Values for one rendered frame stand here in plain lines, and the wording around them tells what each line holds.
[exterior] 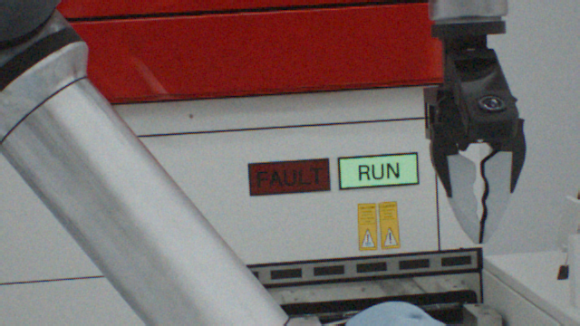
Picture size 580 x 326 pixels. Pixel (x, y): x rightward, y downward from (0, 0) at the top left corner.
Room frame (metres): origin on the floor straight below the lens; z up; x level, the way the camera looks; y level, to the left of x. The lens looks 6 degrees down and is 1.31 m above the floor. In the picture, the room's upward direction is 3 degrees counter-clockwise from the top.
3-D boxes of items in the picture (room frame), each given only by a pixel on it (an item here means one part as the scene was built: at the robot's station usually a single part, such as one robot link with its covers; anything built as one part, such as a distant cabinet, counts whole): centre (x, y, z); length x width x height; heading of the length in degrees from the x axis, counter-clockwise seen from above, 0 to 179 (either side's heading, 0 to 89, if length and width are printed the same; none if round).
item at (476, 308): (1.62, -0.26, 0.89); 0.08 x 0.03 x 0.03; 5
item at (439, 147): (1.12, -0.16, 1.19); 0.05 x 0.02 x 0.09; 95
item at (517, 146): (1.13, -0.21, 1.19); 0.05 x 0.02 x 0.09; 95
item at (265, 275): (1.70, -0.06, 0.96); 0.44 x 0.01 x 0.02; 95
